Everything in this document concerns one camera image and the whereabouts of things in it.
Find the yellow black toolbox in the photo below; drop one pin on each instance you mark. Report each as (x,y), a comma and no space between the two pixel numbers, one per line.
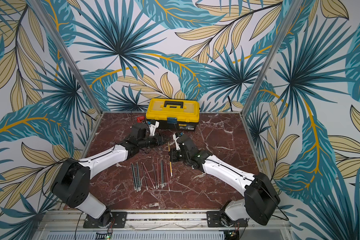
(174,114)

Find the dark blue capped pencil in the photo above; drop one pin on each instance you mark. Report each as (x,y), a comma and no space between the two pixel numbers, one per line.
(144,175)

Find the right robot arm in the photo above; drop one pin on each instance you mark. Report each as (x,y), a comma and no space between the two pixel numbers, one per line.
(259,201)

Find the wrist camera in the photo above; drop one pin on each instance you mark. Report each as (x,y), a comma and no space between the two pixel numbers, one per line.
(179,145)
(139,130)

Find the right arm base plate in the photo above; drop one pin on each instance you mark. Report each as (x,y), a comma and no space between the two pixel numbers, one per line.
(217,219)

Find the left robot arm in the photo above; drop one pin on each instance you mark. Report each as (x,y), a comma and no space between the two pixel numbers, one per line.
(72,183)

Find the aluminium front rail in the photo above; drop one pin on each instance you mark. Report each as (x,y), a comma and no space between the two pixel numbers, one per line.
(135,220)

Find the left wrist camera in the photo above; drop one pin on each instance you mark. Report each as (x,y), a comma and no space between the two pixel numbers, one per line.
(139,130)

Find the yellow pencil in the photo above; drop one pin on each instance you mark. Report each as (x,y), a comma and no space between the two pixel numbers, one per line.
(170,163)

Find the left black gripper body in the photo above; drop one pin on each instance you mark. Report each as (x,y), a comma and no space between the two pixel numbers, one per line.
(151,141)

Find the teal pencil group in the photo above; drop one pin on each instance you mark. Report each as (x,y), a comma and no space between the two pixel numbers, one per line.
(162,174)

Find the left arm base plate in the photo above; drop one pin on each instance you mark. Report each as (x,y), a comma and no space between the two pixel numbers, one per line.
(107,220)

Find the dark blue pencil group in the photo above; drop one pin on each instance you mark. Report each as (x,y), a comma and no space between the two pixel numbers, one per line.
(155,176)

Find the dark blue printed pencil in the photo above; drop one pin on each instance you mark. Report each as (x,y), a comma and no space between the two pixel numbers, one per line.
(136,168)

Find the red object behind toolbox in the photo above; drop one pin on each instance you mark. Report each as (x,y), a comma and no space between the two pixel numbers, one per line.
(141,119)

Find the red capped pencil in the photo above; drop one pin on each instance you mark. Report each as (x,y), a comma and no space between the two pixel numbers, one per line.
(149,177)

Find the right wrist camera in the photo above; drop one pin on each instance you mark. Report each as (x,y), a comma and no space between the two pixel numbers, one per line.
(179,145)

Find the green pencil with eraser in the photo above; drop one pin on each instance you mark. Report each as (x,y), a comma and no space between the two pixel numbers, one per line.
(139,179)

